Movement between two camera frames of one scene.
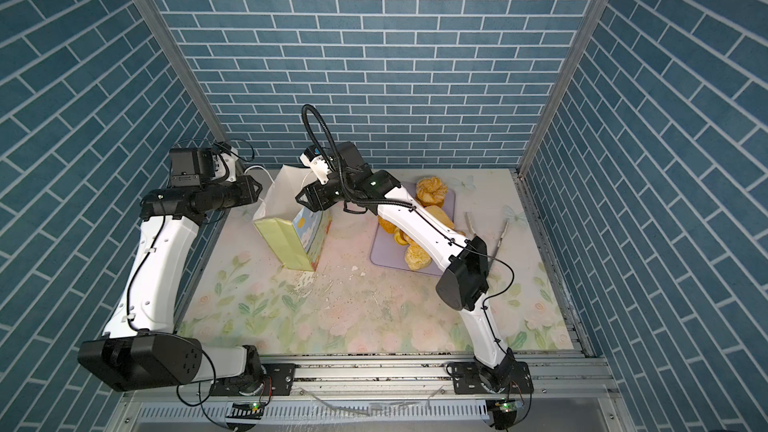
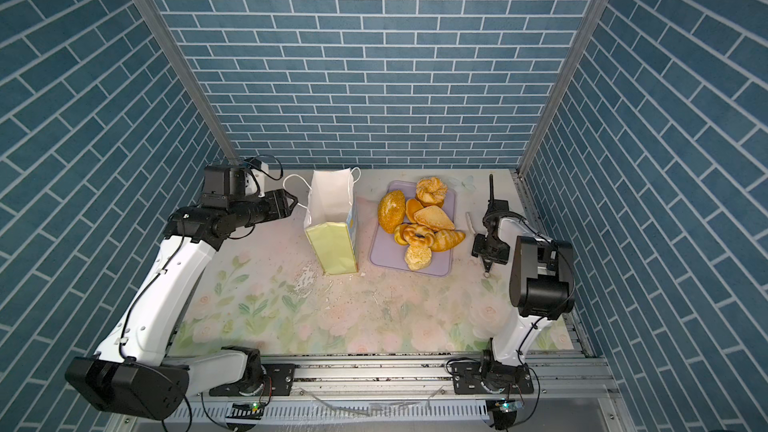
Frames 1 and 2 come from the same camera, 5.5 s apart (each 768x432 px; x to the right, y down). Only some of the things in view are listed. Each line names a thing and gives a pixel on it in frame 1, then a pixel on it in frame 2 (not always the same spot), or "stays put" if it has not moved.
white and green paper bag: [296, 232] -> [331, 222]
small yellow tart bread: [401, 237] stays put
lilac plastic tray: [385, 249] stays put
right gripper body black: [328, 194] -> [490, 249]
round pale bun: [416, 258] stays put
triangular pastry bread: [440, 214] stays put
